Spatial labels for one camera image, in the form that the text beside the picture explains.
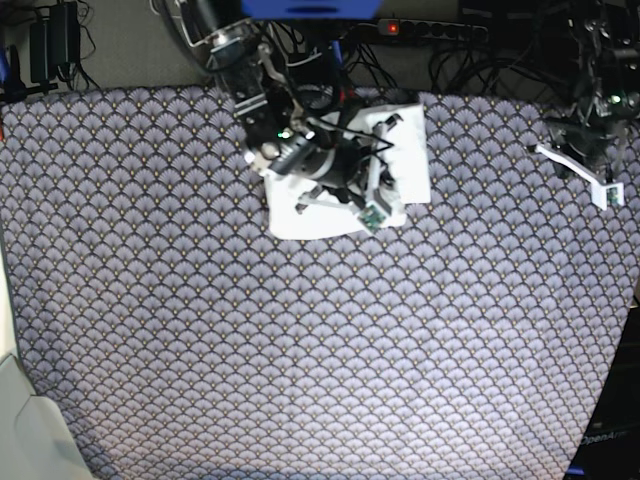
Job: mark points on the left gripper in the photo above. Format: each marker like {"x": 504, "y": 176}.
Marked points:
{"x": 587, "y": 149}

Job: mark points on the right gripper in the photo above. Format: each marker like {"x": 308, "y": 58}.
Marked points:
{"x": 349, "y": 174}

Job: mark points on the white printed T-shirt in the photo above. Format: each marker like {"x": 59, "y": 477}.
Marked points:
{"x": 408, "y": 162}

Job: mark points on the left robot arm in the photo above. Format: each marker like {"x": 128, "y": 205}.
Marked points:
{"x": 592, "y": 48}

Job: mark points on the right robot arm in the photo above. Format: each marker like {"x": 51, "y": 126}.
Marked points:
{"x": 241, "y": 54}

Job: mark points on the black power strip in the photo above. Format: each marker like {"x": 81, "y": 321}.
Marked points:
{"x": 430, "y": 29}

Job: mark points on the blue box at top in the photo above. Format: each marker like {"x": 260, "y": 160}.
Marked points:
{"x": 311, "y": 9}

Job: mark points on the purple fan-patterned tablecloth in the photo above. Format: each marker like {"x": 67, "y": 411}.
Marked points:
{"x": 181, "y": 340}

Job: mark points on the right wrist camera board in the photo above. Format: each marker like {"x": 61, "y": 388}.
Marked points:
{"x": 371, "y": 217}

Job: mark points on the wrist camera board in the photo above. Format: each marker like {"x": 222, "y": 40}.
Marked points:
{"x": 604, "y": 196}
{"x": 371, "y": 217}

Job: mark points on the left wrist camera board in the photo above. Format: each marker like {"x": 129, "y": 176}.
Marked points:
{"x": 604, "y": 196}

